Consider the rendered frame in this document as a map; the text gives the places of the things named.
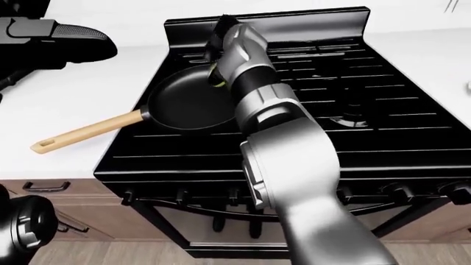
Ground black gas stove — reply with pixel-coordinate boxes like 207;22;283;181
93;5;471;259

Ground green brussel sprout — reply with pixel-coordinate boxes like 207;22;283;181
208;62;227;88

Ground black cabinet door handle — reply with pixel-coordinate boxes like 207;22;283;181
54;213;90;233

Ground black drawer handle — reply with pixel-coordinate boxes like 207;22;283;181
22;180;71;192

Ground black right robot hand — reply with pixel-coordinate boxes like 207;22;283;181
204;14;241;88

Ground black pan with wooden handle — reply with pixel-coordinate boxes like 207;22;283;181
29;65;238;155

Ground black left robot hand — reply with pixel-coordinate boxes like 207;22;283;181
0;0;118;93

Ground wooden cabinet drawers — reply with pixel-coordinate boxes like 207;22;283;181
0;177;192;241

